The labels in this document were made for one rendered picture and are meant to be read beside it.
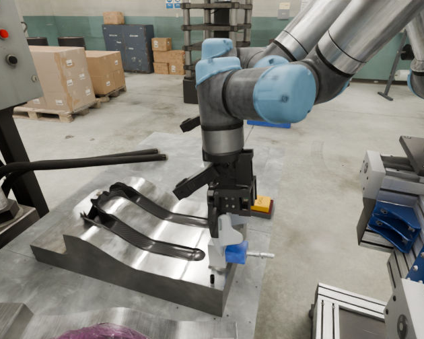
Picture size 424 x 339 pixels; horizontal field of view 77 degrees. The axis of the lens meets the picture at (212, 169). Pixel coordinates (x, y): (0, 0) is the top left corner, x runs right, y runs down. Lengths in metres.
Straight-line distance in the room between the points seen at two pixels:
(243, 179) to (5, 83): 0.93
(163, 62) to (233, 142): 6.97
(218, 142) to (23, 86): 0.91
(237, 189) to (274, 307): 1.22
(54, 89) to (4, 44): 3.26
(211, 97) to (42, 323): 0.50
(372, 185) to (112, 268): 0.70
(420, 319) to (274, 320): 1.15
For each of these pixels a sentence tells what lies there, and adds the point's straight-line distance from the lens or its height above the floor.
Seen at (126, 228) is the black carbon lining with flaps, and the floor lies 0.91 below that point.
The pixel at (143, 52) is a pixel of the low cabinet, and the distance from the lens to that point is 7.49.
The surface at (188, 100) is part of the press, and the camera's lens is 4.79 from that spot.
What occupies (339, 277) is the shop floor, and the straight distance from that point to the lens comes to 1.88.
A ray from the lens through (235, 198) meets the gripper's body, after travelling 0.49.
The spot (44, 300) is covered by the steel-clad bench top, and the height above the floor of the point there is 0.80.
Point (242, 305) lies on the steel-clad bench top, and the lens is 0.67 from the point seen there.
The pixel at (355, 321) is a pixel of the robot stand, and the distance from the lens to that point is 1.46.
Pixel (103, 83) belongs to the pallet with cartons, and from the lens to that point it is 5.14.
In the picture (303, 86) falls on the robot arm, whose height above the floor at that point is 1.28.
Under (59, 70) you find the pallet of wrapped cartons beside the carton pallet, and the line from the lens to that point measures 4.30.
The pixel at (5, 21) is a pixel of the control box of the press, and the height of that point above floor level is 1.34.
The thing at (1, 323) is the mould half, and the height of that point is 0.91.
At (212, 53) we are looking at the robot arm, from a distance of 0.68.
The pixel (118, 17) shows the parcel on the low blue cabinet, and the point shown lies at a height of 1.28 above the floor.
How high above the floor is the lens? 1.36
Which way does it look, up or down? 30 degrees down
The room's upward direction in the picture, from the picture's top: straight up
